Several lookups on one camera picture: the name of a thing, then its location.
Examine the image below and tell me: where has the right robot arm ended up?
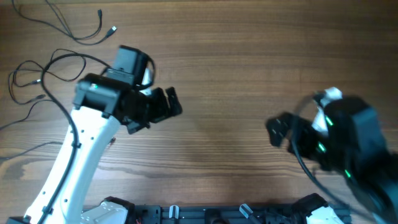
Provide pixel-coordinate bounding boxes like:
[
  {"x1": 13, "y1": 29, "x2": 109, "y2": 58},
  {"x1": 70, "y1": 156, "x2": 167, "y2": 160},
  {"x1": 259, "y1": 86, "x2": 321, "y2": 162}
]
[{"x1": 265, "y1": 93, "x2": 397, "y2": 223}]

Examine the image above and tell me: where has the black usb cable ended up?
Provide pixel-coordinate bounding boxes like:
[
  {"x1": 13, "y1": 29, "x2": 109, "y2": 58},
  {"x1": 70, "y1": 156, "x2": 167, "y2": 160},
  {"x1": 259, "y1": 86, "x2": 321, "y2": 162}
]
[
  {"x1": 11, "y1": 0, "x2": 118, "y2": 46},
  {"x1": 7, "y1": 49, "x2": 87, "y2": 105},
  {"x1": 0, "y1": 99, "x2": 116, "y2": 161}
]

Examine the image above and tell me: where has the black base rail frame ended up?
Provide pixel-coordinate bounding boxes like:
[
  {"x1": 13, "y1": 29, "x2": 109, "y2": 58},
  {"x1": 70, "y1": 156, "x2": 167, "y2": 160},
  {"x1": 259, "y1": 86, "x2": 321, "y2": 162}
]
[{"x1": 135, "y1": 204, "x2": 306, "y2": 224}]

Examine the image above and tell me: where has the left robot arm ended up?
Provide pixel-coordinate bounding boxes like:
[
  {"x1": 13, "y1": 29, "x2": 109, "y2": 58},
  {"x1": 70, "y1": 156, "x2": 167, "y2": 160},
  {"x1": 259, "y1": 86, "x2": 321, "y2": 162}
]
[{"x1": 8, "y1": 45, "x2": 182, "y2": 223}]

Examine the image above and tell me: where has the left camera black cable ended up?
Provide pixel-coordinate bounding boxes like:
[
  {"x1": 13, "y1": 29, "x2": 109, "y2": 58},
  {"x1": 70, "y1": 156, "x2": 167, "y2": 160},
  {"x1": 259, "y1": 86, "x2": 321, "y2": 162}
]
[{"x1": 35, "y1": 52, "x2": 113, "y2": 224}]

